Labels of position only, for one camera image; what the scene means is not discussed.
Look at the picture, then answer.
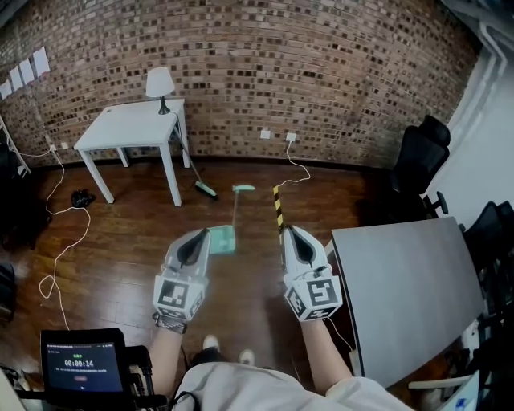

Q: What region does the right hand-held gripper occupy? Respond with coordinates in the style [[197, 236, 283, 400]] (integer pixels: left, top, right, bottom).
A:
[[282, 224, 343, 323]]

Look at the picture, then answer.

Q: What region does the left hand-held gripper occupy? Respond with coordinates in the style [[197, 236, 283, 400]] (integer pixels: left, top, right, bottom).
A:
[[152, 227, 212, 322]]

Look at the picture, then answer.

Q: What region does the green long-handled dustpan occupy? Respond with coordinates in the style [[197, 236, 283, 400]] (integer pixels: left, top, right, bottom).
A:
[[207, 184, 257, 257]]

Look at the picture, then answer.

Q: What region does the person's right forearm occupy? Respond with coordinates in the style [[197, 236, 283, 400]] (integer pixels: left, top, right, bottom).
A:
[[299, 319, 354, 397]]

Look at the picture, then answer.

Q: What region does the person's left forearm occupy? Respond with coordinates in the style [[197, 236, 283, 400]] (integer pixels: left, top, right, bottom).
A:
[[149, 327, 186, 397]]

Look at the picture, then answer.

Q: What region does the yellow black striped tape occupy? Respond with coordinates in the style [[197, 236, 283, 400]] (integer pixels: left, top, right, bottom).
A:
[[272, 185, 285, 246]]

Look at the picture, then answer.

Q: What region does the green broom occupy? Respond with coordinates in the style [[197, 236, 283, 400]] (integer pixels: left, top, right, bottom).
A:
[[176, 132, 219, 201]]

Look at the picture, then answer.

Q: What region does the dark wristband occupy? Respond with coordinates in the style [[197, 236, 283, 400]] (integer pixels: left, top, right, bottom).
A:
[[152, 312, 188, 334]]

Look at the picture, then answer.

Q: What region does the person's left leg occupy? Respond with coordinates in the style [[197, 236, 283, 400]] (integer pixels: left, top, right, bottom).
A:
[[188, 347, 226, 367]]

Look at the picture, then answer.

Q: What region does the grey office desk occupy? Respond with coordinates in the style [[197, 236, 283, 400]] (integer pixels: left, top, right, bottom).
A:
[[329, 216, 486, 389]]

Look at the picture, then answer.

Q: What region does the black plastic bag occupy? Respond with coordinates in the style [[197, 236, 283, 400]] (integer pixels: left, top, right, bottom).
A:
[[71, 189, 96, 209]]

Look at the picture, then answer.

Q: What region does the person's white shirt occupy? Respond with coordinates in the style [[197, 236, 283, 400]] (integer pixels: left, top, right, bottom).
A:
[[172, 360, 414, 411]]

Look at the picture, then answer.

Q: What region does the white square table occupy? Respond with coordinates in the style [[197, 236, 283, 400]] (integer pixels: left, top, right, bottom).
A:
[[73, 98, 191, 208]]

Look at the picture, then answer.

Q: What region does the black tablet screen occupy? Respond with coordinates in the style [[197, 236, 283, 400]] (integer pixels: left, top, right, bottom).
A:
[[39, 328, 126, 402]]

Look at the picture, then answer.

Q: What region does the black mesh office chair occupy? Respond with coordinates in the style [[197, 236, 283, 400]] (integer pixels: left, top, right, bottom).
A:
[[391, 115, 451, 220]]

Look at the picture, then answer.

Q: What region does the black bulky object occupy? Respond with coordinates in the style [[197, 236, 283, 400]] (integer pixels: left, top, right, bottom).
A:
[[0, 168, 53, 250]]

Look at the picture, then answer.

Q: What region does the white shade table lamp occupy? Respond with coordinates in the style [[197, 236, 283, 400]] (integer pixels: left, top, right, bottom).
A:
[[145, 66, 177, 116]]

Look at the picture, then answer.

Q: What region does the white storage box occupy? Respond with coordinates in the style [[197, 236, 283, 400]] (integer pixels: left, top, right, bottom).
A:
[[407, 368, 481, 411]]

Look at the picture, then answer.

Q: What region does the white metal shelf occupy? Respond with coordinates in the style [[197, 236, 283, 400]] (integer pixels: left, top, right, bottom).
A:
[[0, 116, 32, 177]]

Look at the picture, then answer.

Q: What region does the thin white gripper cable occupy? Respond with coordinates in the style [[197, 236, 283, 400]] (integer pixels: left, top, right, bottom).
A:
[[327, 316, 357, 352]]

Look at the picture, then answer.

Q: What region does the white charger cable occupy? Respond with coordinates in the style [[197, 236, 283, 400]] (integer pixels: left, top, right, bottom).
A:
[[275, 140, 312, 189]]

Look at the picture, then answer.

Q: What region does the black lamp cable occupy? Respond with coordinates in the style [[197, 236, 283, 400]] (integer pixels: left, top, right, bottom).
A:
[[170, 111, 190, 161]]

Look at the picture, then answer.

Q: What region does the black cable on shirt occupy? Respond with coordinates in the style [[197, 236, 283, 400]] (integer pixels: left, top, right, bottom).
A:
[[168, 391, 202, 411]]

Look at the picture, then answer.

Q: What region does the long white floor cable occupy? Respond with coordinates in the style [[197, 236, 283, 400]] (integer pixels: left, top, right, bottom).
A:
[[39, 146, 92, 331]]

